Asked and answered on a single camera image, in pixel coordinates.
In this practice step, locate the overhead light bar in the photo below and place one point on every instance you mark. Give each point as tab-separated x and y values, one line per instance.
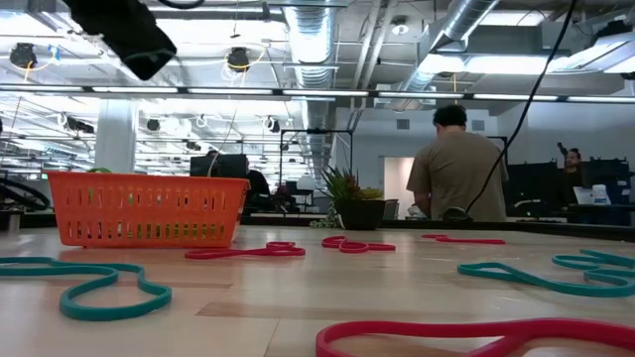
228	90

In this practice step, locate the silver ventilation duct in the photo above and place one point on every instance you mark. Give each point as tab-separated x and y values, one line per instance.
446	39
312	49

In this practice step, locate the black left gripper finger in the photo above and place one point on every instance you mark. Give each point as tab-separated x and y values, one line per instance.
126	35

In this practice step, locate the potted succulent plant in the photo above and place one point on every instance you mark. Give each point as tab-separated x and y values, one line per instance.
359	213

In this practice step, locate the white column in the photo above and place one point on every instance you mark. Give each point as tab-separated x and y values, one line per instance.
115	139

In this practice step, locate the red rubber band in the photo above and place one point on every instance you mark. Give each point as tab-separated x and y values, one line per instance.
471	241
248	252
353	244
446	328

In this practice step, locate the black metal stand frame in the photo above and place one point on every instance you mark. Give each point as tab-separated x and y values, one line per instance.
317	131

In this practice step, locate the black dome mount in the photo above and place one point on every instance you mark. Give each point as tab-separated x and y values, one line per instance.
455	214

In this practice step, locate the teal rubber band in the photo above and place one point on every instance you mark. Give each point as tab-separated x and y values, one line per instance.
462	270
119	313
556	260

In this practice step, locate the black metal table frame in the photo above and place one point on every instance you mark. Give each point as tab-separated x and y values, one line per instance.
570	229

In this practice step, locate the white bottle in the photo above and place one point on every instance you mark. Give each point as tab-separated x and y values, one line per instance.
600	194

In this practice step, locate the black monitor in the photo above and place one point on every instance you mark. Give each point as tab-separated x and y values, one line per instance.
533	188
218	166

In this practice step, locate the orange plastic slotted bin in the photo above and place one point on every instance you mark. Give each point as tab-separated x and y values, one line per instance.
149	210

